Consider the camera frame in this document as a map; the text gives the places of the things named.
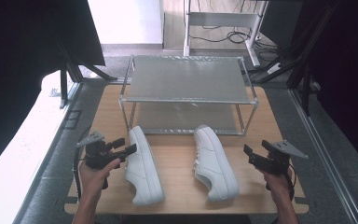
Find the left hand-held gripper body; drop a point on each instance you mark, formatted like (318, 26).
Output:
(96, 154)

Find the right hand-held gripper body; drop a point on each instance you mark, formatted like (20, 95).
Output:
(275, 158)

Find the white sneaker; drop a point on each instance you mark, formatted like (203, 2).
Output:
(214, 165)
(143, 168)

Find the metal shoe rack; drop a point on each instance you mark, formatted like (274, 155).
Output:
(186, 79)

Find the person's right hand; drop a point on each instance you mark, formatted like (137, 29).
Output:
(276, 183)

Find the person's left hand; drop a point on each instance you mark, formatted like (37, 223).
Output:
(93, 180)

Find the white power strip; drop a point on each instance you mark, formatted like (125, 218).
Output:
(274, 68)

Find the black metal stand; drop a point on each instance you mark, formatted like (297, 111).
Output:
(301, 59)
(71, 71)

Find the black curtain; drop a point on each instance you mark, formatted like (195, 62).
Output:
(18, 62)

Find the aluminium floor rail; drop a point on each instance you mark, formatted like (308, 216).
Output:
(323, 149)

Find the white desk frame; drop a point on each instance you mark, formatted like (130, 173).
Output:
(220, 18)

